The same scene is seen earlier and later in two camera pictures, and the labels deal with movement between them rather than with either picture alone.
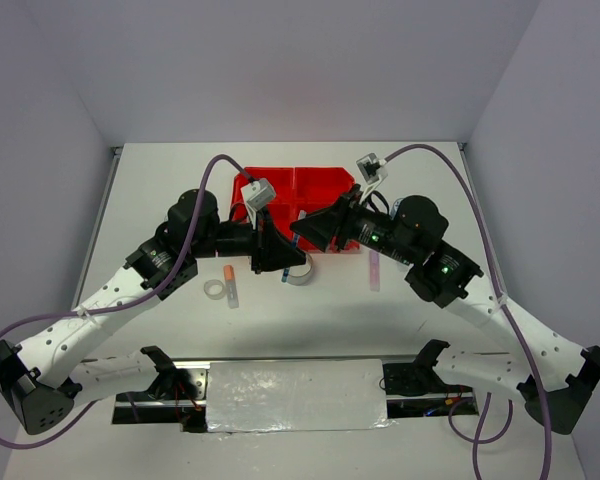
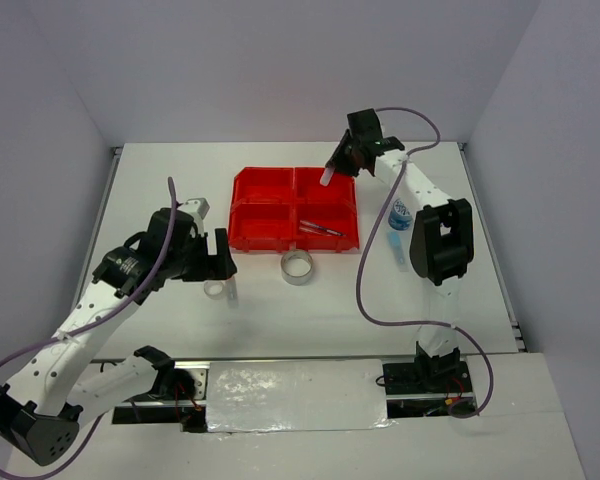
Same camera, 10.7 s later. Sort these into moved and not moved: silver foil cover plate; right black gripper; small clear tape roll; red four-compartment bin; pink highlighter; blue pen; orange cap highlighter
Moved: blue pen; pink highlighter; right black gripper
Not moved: silver foil cover plate; orange cap highlighter; red four-compartment bin; small clear tape roll
